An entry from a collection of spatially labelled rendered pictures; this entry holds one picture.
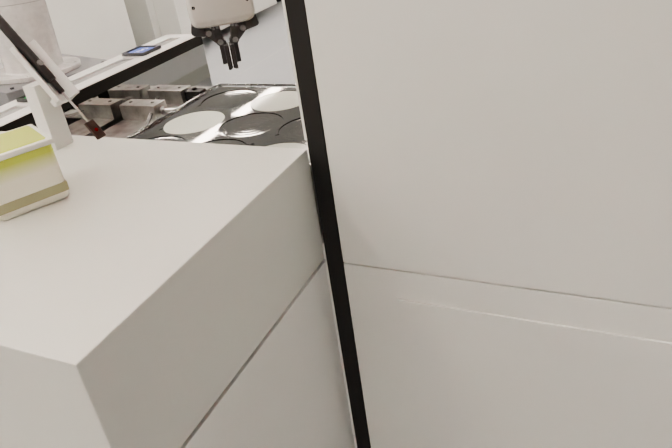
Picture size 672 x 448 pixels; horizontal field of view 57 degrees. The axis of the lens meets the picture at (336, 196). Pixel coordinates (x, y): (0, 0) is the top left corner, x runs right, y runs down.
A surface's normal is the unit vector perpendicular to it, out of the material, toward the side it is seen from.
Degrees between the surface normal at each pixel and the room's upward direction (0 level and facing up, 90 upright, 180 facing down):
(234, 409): 90
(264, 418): 90
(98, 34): 90
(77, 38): 90
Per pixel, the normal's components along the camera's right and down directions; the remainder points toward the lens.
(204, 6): 0.16, 0.48
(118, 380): 0.91, 0.08
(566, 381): -0.40, 0.47
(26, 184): 0.64, 0.28
